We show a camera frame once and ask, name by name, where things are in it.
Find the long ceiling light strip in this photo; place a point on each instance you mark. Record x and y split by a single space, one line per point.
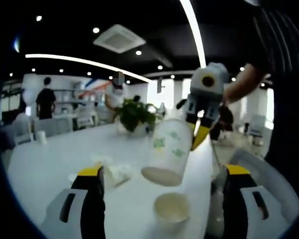
77 60
195 32

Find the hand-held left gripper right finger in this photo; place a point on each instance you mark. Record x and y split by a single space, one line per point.
236 199

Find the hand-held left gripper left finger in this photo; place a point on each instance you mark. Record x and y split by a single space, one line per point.
92 199

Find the white table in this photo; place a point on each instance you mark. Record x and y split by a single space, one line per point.
64 159

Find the grey mesh chair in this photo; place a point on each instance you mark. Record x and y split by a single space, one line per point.
52 126

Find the person's black clothing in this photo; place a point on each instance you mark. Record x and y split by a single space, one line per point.
284 74

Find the white paper cup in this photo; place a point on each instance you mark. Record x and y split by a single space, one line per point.
41 137

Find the cluster of printed paper cups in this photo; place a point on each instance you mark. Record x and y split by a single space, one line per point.
114 171

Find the potted green plant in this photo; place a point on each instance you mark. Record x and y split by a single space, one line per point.
137 117

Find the ceiling air conditioner vent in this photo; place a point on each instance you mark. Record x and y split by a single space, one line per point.
119 38

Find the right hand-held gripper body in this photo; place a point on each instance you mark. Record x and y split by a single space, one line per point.
219 79

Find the green printed paper cup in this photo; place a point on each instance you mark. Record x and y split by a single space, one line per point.
169 154
172 209

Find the white storage shelf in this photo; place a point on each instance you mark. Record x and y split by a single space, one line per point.
64 99

